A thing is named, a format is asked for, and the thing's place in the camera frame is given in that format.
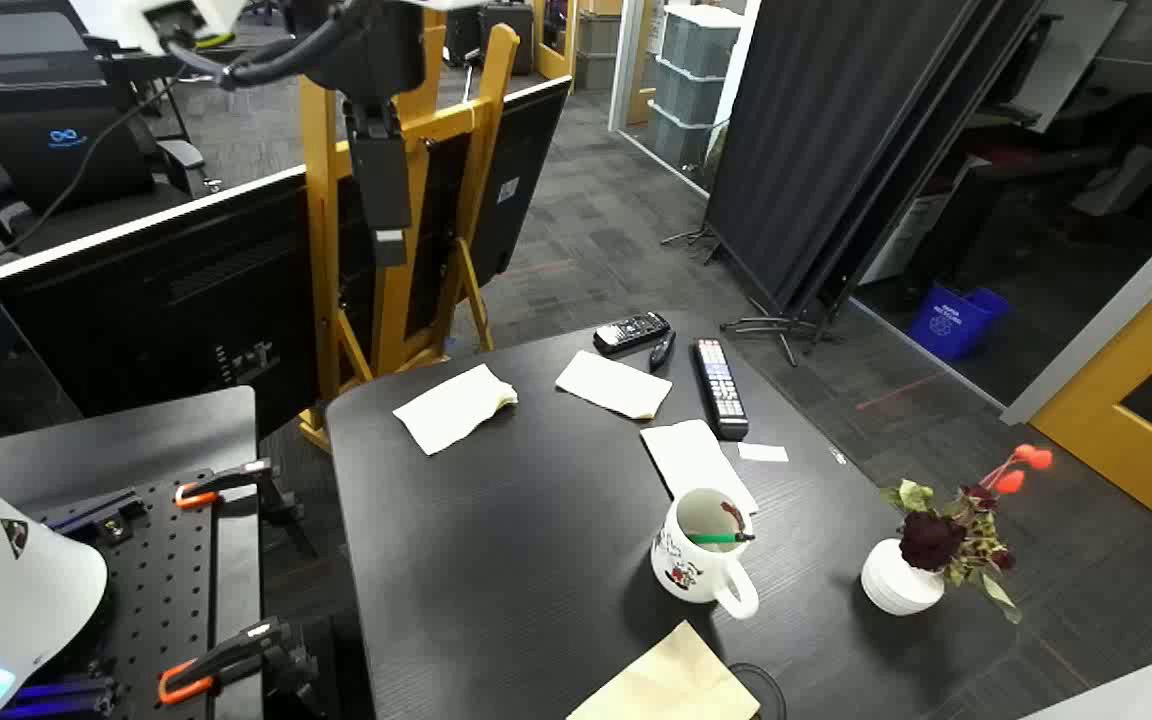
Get beige napkin behind mug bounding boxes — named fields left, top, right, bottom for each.
left=567, top=622, right=761, bottom=720

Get black perforated side table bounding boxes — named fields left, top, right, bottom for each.
left=0, top=390, right=264, bottom=720

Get stacked grey storage drawers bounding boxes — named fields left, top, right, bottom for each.
left=646, top=0, right=739, bottom=172

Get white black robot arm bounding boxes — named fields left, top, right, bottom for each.
left=164, top=0, right=423, bottom=269

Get orange black clamp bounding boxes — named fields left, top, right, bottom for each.
left=156, top=622, right=304, bottom=708
left=174, top=460, right=275, bottom=514

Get small black oval remote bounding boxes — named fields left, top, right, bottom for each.
left=650, top=334, right=677, bottom=377

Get green pen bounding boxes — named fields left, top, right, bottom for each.
left=684, top=534, right=756, bottom=550

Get orange black clamp lower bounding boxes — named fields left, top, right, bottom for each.
left=156, top=622, right=304, bottom=708

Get long black remote control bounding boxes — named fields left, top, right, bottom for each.
left=693, top=341, right=747, bottom=440

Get beige napkin near long remote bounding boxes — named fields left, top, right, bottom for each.
left=640, top=422, right=761, bottom=516

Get small white card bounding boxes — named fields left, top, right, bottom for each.
left=736, top=444, right=789, bottom=466

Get black monitor panel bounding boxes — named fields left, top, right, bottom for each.
left=0, top=82, right=567, bottom=437

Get black remote with buttons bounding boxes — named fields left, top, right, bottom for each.
left=593, top=314, right=668, bottom=357

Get white vase with flowers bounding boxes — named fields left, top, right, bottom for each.
left=862, top=444, right=1056, bottom=626

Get black folding screen panel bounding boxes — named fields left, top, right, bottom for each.
left=705, top=0, right=1041, bottom=314

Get beige napkin near table edge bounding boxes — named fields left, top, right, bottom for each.
left=397, top=363, right=516, bottom=457

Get wooden easel frame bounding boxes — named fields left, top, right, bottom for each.
left=296, top=0, right=573, bottom=447

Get beige napkin near remotes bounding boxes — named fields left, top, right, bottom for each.
left=557, top=353, right=673, bottom=422

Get white patterned mug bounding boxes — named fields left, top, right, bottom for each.
left=650, top=488, right=761, bottom=622

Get blue plastic bin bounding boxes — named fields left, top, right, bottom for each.
left=909, top=285, right=1010, bottom=362

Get orange black clamp upper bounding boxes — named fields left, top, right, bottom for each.
left=174, top=460, right=275, bottom=514

